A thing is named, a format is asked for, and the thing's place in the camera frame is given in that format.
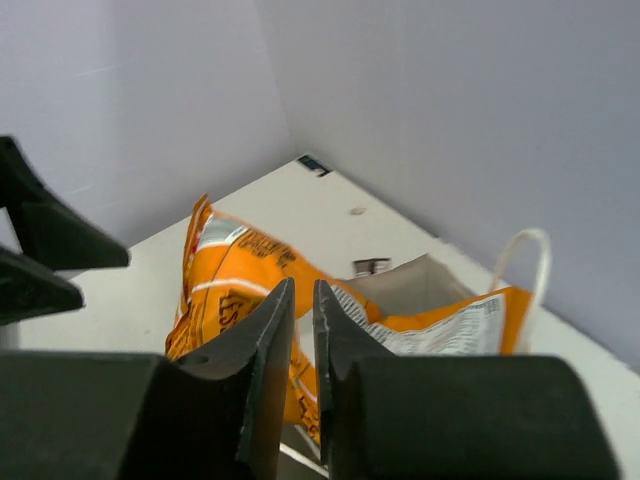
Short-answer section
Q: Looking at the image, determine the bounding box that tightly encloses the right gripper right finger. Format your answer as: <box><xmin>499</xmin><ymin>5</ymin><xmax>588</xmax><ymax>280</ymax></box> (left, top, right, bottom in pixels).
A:
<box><xmin>313</xmin><ymin>281</ymin><xmax>621</xmax><ymax>479</ymax></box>

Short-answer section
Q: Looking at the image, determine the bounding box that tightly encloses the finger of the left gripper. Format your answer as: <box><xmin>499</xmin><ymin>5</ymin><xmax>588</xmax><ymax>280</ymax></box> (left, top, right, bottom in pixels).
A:
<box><xmin>1</xmin><ymin>247</ymin><xmax>84</xmax><ymax>325</ymax></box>
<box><xmin>1</xmin><ymin>136</ymin><xmax>130</xmax><ymax>271</ymax></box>

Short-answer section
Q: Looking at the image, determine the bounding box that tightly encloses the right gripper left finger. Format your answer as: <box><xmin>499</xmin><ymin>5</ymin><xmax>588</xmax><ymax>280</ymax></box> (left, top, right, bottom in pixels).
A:
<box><xmin>1</xmin><ymin>279</ymin><xmax>295</xmax><ymax>479</ymax></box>

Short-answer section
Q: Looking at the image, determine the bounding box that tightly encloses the orange chips bag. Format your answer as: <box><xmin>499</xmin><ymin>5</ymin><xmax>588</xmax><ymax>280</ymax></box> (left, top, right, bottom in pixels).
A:
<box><xmin>165</xmin><ymin>197</ymin><xmax>544</xmax><ymax>443</ymax></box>

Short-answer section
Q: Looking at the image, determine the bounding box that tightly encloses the light blue paper bag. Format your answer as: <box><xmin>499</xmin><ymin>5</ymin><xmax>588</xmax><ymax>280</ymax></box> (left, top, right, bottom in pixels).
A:
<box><xmin>279</xmin><ymin>227</ymin><xmax>554</xmax><ymax>474</ymax></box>

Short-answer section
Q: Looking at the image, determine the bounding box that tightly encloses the left corner label sticker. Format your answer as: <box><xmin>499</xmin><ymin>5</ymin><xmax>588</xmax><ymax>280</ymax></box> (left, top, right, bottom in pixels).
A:
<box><xmin>297</xmin><ymin>155</ymin><xmax>332</xmax><ymax>178</ymax></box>

